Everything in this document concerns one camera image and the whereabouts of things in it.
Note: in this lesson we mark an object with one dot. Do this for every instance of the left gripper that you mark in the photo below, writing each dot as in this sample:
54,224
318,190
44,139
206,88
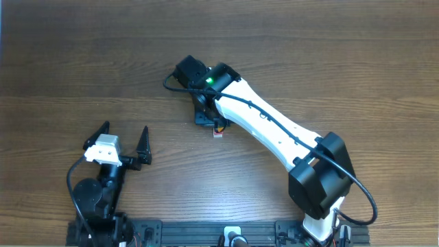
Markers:
132,162

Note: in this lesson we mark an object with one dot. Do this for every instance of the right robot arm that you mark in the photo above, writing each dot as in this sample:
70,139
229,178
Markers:
271,132

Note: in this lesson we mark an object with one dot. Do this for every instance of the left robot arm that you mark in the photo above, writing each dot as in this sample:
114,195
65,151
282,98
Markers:
88,197

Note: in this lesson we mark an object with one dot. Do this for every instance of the red cube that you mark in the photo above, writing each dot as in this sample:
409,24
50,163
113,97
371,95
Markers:
218,131

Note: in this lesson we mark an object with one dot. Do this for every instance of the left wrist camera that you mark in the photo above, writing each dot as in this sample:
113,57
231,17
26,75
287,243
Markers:
103,150

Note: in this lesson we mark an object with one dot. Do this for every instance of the mounting rail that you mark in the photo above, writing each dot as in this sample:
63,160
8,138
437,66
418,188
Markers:
202,234

